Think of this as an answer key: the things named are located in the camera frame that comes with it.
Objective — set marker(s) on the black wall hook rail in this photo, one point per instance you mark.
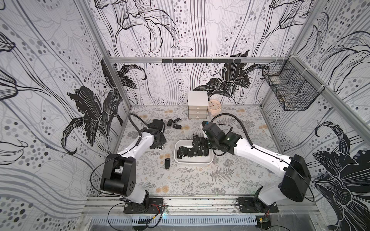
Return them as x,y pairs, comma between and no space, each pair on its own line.
195,61

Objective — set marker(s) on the white cable duct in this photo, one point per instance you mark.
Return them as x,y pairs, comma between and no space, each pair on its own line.
179,220

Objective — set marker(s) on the black wire wall basket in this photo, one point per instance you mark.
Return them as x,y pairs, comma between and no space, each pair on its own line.
291,88

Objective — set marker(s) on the white storage tray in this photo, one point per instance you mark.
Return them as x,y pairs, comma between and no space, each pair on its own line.
194,161

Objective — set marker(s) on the white mini drawer cabinet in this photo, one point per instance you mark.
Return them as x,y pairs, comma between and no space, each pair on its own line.
198,104

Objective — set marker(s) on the black key front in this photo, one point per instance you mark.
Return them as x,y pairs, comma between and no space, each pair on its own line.
191,152

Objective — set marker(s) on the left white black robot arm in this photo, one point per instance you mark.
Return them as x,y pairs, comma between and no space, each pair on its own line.
119,173

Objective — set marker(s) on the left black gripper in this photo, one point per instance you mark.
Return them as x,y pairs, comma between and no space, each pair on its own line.
163,141

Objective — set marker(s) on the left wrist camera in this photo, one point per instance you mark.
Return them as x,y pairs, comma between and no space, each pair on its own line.
158,124

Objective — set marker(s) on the pink round alarm clock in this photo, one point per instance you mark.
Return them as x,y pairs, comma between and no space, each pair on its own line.
214,107

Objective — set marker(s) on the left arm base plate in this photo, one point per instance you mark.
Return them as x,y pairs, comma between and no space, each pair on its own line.
149,206

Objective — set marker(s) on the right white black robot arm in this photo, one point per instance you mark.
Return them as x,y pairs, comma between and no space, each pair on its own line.
293,171

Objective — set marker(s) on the black VW key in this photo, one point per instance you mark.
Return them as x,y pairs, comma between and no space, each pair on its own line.
175,126

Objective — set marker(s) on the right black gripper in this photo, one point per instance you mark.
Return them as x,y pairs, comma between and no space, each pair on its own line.
208,141

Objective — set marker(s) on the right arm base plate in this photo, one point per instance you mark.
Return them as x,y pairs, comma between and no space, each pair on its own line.
249,205

